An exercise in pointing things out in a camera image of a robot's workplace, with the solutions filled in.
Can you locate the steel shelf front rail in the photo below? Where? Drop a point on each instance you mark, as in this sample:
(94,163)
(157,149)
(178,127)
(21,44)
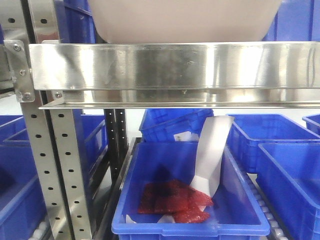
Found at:
(265,74)

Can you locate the blue bin right front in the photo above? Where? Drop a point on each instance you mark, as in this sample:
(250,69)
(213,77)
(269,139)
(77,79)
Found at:
(289,176)

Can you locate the blue bin with red bags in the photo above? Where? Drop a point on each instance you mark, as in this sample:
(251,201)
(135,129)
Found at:
(235,214)

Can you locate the perforated steel upright post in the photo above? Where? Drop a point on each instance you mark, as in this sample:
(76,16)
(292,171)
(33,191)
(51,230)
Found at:
(56,135)

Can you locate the white bin with lid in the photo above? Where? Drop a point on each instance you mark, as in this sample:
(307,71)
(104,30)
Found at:
(182,21)

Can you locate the blue bin rear centre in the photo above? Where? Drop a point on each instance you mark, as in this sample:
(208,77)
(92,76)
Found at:
(173,124)

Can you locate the white paper strip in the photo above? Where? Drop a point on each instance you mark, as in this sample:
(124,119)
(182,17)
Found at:
(209,153)

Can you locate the blue bin right rear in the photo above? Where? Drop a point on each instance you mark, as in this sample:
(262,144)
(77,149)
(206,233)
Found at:
(250,130)

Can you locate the blue bin lower left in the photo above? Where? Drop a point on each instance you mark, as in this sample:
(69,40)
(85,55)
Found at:
(22,203)

